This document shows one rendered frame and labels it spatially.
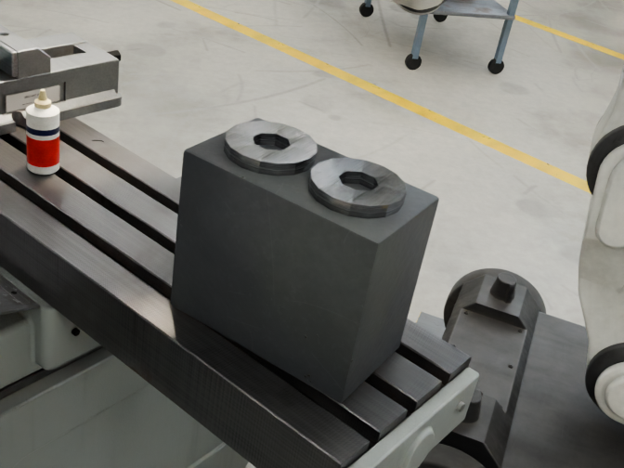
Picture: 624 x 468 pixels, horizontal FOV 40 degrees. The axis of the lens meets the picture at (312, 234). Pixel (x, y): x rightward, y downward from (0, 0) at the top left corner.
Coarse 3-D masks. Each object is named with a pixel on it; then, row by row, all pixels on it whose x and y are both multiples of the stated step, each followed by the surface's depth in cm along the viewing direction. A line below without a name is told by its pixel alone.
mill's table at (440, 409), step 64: (64, 128) 122; (0, 192) 105; (64, 192) 108; (128, 192) 110; (0, 256) 105; (64, 256) 96; (128, 256) 98; (128, 320) 91; (192, 320) 90; (192, 384) 88; (256, 384) 84; (384, 384) 87; (448, 384) 90; (256, 448) 84; (320, 448) 78; (384, 448) 81
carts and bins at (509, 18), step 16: (368, 0) 484; (448, 0) 432; (464, 0) 437; (480, 0) 441; (512, 0) 423; (368, 16) 490; (464, 16) 419; (480, 16) 422; (496, 16) 424; (512, 16) 426; (416, 32) 420; (416, 48) 423; (416, 64) 428; (496, 64) 440
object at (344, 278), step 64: (256, 128) 85; (192, 192) 84; (256, 192) 79; (320, 192) 77; (384, 192) 78; (192, 256) 87; (256, 256) 82; (320, 256) 77; (384, 256) 76; (256, 320) 85; (320, 320) 80; (384, 320) 83; (320, 384) 83
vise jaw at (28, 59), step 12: (0, 24) 122; (0, 36) 118; (12, 36) 119; (0, 48) 116; (12, 48) 115; (24, 48) 116; (36, 48) 117; (0, 60) 117; (12, 60) 115; (24, 60) 116; (36, 60) 118; (48, 60) 119; (12, 72) 116; (24, 72) 117; (36, 72) 119
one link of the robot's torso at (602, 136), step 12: (612, 108) 119; (600, 120) 126; (612, 120) 116; (600, 132) 119; (612, 132) 116; (600, 144) 117; (612, 144) 115; (600, 156) 117; (588, 168) 119; (588, 180) 120
